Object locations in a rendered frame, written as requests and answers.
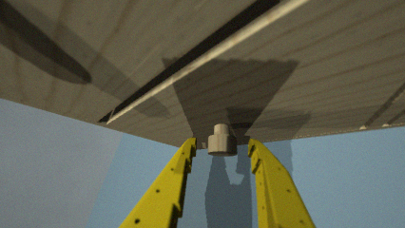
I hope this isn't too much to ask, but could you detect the tan wooden chest of drawers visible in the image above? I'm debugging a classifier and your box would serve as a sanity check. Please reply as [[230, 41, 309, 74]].
[[0, 0, 405, 147]]

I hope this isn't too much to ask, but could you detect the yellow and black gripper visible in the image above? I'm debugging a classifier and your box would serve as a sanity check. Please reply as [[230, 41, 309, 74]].
[[119, 138, 316, 228]]

